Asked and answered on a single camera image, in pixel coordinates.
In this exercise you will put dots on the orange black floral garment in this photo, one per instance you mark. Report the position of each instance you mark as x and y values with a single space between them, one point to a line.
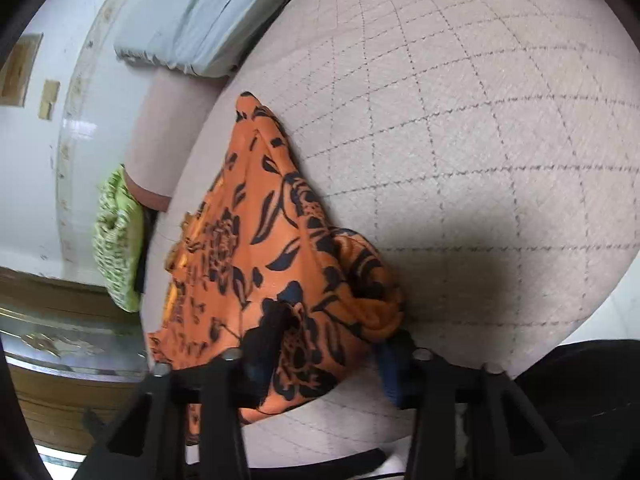
270 240

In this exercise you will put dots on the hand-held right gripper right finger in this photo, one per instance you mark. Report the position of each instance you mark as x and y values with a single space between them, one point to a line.
390 375

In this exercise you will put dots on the wooden door with glass panel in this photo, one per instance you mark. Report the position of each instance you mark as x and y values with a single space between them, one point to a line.
55 340

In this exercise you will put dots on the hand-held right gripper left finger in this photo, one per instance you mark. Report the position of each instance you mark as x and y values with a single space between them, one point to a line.
220 410

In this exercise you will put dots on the pink bolster cushion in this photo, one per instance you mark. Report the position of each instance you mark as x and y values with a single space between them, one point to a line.
170 140

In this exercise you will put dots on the green patterned blanket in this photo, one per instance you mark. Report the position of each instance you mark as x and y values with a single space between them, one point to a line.
117 240

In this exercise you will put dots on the light blue pillow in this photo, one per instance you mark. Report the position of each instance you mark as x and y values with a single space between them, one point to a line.
205 15

